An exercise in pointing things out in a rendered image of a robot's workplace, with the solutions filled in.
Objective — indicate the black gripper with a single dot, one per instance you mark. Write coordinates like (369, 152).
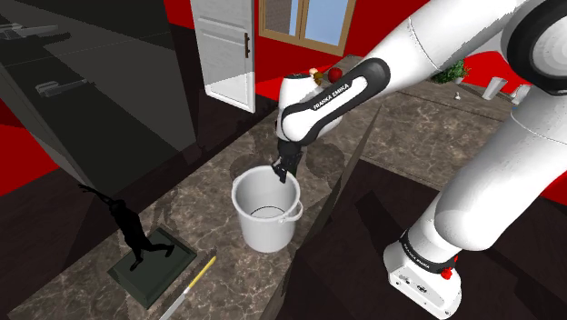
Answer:
(289, 153)

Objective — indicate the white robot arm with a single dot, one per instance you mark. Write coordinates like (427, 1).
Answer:
(487, 186)

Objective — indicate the small brown figure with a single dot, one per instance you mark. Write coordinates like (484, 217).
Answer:
(317, 78)

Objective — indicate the white plastic bucket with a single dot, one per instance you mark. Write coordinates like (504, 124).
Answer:
(265, 230)

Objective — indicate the red apple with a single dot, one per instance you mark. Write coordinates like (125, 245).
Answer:
(335, 74)

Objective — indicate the white door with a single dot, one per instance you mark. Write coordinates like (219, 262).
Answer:
(228, 53)

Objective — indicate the dark robot stand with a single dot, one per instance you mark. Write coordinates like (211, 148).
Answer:
(354, 266)

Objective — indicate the wooden framed window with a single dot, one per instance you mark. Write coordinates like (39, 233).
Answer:
(305, 22)

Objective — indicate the black figure on dark base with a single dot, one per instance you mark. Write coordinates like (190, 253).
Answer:
(155, 270)

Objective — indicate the green potted plant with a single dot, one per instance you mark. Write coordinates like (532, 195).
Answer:
(452, 73)

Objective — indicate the dark grey refrigerator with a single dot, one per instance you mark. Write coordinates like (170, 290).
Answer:
(110, 88)

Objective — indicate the white vase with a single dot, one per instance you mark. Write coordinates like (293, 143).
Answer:
(494, 88)

